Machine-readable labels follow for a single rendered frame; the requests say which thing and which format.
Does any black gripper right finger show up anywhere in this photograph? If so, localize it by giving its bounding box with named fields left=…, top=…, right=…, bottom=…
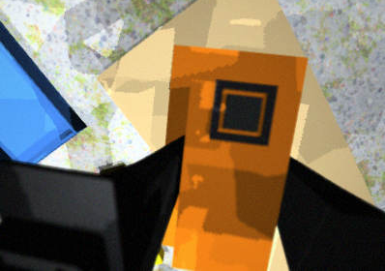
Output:
left=277, top=157, right=385, bottom=271

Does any yellow flat bar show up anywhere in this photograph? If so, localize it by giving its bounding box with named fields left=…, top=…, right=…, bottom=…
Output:
left=100, top=164, right=164, bottom=265

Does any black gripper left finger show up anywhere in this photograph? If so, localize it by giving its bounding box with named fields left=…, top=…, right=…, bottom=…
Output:
left=0, top=135, right=186, bottom=271

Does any blue rectangular tray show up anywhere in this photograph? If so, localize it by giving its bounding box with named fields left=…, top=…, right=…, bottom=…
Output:
left=0, top=20, right=87, bottom=164

